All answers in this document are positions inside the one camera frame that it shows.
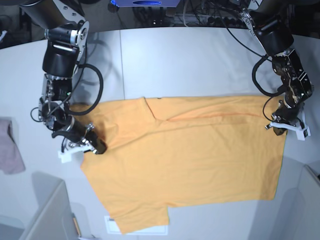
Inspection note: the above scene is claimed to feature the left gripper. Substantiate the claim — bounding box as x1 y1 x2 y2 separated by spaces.
272 99 305 136

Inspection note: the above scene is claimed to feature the white table slot plate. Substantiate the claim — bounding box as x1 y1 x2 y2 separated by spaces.
104 215 169 236

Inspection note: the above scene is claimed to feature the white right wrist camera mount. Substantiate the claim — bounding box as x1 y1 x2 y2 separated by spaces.
57 145 92 164

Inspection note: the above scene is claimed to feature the yellow T-shirt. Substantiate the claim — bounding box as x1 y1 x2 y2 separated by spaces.
78 96 286 234

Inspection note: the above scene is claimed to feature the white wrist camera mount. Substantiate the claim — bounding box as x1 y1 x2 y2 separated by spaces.
265 109 311 141
57 145 92 164

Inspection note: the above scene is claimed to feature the grey right bin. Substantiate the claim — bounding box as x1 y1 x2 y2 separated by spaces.
279 165 320 240

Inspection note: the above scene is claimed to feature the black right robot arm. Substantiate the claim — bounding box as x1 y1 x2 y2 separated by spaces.
20 0 107 155

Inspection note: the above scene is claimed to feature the purple box with blue oval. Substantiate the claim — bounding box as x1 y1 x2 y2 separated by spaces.
114 0 180 8

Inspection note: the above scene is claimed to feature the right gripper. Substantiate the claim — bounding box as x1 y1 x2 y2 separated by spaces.
51 117 108 155

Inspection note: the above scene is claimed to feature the pink folded cloth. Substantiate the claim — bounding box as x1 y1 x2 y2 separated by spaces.
0 119 26 175

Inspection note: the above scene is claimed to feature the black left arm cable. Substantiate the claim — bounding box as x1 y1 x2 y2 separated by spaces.
226 24 285 97

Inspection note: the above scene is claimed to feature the grey left bin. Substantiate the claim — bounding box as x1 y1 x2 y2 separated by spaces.
20 180 79 240

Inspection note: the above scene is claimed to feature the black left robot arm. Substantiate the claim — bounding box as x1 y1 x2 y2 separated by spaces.
239 0 314 141

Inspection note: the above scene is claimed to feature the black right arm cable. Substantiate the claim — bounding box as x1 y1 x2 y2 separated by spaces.
67 63 105 116

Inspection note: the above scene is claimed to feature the grey bin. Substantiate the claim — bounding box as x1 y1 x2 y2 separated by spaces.
279 165 320 240
20 180 79 240

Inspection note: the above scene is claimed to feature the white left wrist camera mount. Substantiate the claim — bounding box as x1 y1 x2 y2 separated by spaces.
265 109 311 141

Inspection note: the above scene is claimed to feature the wooden pencil in bin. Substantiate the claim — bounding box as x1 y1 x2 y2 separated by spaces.
72 216 82 237

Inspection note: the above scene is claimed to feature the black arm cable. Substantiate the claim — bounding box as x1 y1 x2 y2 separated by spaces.
226 24 285 97
67 63 105 116

